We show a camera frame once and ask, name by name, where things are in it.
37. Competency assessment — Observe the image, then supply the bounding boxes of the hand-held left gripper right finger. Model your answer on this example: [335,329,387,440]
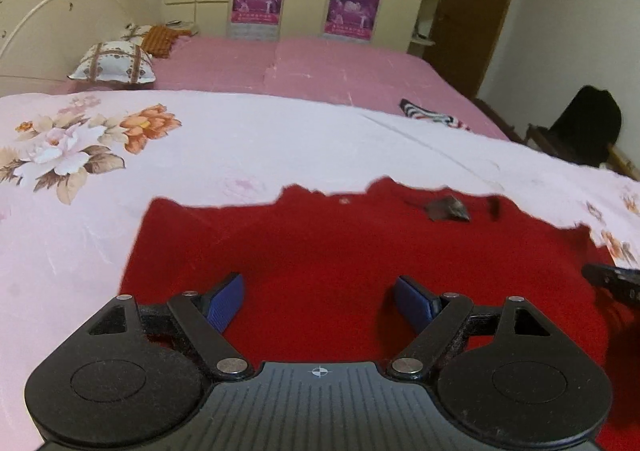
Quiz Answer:
[386,274,553,382]

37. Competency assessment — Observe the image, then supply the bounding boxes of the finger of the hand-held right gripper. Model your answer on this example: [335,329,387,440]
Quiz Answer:
[582,263,640,304]

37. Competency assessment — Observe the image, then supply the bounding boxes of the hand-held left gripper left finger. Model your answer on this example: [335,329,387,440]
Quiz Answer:
[87,272,253,382]

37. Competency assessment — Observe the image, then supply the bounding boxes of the red sequined sweater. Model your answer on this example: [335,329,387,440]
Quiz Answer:
[119,178,640,451]

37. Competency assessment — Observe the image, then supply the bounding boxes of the floral pink bed sheet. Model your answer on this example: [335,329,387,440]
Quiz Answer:
[0,90,640,451]

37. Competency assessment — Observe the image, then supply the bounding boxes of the black bag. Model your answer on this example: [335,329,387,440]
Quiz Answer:
[547,86,623,167]

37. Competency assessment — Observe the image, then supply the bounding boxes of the striped cloth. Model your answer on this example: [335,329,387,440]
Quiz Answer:
[399,98,471,131]

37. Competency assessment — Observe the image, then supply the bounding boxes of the plain pink bed sheet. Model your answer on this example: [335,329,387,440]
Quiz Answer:
[47,35,511,141]

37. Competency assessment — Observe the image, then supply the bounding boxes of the large brown patterned pillow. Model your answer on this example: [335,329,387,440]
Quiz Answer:
[67,41,157,84]

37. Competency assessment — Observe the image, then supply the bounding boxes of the orange cushion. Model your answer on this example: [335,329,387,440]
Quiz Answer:
[140,26,181,59]

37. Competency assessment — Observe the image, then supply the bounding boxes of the small brown patterned pillow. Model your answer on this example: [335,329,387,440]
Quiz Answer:
[120,24,153,43]

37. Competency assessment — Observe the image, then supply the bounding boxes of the brown wooden door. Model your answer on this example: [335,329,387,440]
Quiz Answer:
[425,0,523,99]

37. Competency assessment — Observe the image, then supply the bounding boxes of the cream round headboard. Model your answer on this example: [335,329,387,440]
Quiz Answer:
[0,0,156,94]

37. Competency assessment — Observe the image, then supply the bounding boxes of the wooden bed frame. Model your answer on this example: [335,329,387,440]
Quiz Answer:
[525,124,640,182]

